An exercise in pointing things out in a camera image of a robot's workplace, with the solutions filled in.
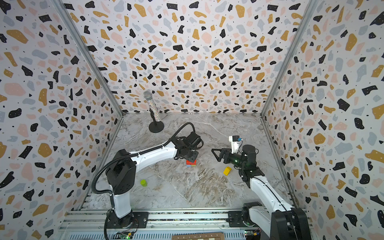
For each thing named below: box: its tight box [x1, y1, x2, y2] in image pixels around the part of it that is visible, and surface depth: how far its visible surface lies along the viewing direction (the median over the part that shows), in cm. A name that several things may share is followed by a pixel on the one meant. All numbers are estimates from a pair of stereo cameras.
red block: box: [186, 160, 197, 166], surface depth 94 cm
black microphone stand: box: [148, 108, 165, 133], surface depth 114 cm
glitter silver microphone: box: [143, 89, 161, 122], surface depth 94 cm
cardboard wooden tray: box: [171, 232, 225, 240], surface depth 69 cm
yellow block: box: [223, 166, 232, 176], surface depth 92 cm
